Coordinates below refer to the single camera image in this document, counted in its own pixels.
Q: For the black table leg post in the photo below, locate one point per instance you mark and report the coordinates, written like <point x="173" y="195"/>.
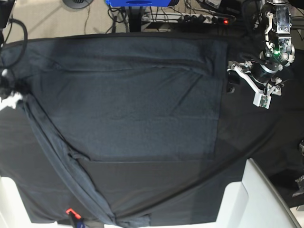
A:
<point x="135" y="15"/>

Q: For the grey metal bracket right edge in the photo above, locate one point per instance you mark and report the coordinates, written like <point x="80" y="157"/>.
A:
<point x="300" y="184"/>

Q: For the blue clamp at bottom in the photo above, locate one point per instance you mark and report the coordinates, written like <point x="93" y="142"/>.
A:
<point x="75" y="219"/>

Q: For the dark grey long-sleeve T-shirt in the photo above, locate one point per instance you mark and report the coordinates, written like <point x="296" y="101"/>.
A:
<point x="129" y="124"/>

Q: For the grey right-side gripper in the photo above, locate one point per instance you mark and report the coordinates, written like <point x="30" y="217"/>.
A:
<point x="12" y="89"/>

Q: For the blue plastic bin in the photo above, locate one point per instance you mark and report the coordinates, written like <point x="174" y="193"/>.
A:
<point x="138" y="3"/>

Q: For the white power strip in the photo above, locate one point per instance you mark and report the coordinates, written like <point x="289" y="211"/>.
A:
<point x="160" y="17"/>

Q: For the white foam block left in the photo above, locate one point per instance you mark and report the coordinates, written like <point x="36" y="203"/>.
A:
<point x="12" y="211"/>

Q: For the round grey chair base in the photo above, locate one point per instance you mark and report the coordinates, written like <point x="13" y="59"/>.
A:
<point x="77" y="4"/>

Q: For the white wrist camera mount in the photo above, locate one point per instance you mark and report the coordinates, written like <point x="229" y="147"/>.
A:
<point x="263" y="91"/>

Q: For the black table cloth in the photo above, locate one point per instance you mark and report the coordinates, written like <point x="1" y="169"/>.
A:
<point x="269" y="136"/>

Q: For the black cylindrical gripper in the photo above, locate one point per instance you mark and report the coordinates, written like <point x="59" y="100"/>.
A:
<point x="261" y="73"/>

